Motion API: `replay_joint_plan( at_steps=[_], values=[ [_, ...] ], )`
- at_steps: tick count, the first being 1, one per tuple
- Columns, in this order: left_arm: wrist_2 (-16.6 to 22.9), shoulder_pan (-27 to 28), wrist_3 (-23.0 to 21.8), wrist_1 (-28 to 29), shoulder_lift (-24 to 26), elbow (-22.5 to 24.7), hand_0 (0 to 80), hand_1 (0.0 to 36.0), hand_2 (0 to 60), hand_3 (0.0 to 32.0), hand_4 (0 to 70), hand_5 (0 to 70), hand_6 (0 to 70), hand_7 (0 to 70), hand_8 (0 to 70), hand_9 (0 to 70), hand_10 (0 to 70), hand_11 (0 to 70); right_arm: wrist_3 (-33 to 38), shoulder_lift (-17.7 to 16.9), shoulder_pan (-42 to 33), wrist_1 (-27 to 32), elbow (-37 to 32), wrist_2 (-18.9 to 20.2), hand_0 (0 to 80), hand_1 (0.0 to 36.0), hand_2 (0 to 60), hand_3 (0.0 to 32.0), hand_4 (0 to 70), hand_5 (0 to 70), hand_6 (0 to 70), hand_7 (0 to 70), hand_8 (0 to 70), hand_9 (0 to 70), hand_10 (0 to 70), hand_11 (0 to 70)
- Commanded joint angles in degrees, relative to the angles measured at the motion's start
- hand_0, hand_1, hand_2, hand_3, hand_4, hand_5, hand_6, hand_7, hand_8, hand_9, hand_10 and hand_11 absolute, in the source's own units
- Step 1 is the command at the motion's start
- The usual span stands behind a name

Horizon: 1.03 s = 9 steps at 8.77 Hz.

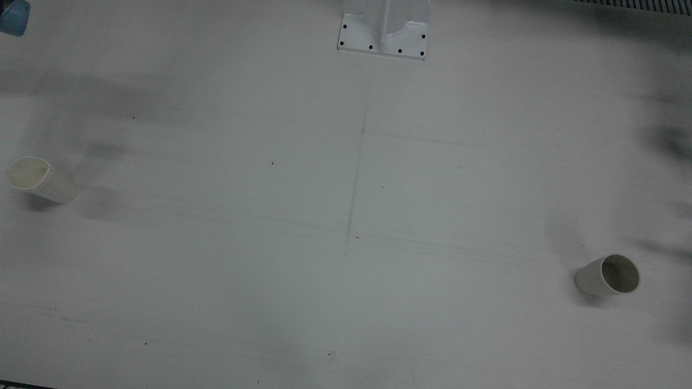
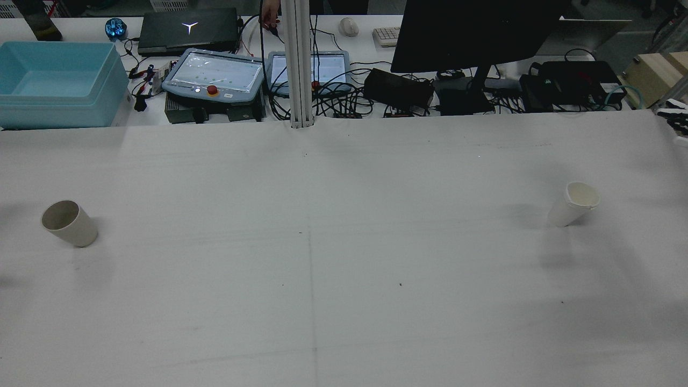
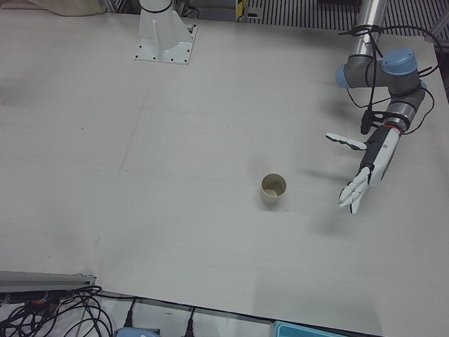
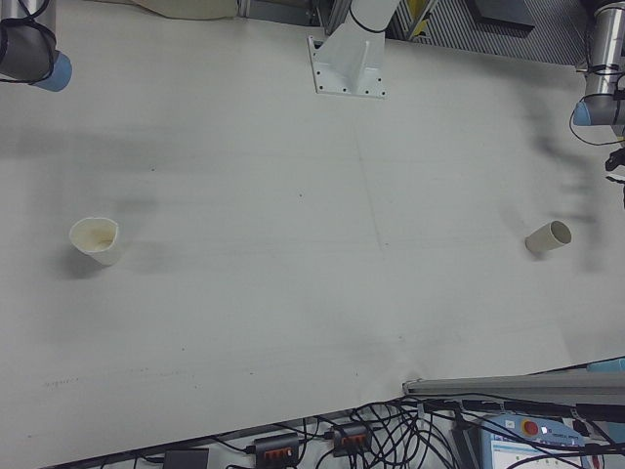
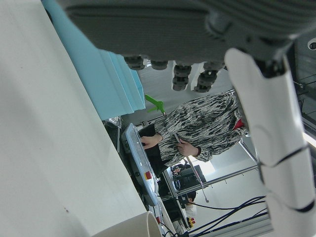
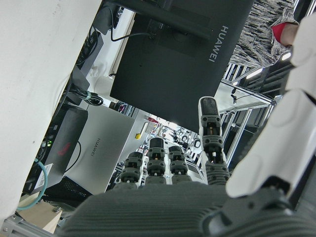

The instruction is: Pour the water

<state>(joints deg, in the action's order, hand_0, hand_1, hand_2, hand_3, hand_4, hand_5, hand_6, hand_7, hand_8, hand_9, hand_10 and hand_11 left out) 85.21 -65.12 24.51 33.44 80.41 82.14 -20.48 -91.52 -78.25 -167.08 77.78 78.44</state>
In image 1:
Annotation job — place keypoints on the beige paper cup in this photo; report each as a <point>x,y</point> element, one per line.
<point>588,279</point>

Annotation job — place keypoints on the slatted metal grille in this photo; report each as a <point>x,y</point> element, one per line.
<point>632,4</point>

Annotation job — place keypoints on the paper cup with liquid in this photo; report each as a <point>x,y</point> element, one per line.
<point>55,187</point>

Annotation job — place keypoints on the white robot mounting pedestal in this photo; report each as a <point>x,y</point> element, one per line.
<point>358,33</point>

